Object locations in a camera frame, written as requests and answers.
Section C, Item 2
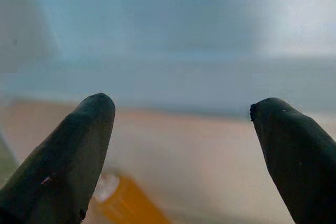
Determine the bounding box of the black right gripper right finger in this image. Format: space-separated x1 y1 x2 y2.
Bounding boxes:
249 98 336 224

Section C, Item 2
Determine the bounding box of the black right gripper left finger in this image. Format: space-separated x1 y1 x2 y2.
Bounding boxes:
0 92 116 224

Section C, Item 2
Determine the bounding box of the orange juice bottle white cap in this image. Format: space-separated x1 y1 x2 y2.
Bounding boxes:
93 173 171 224

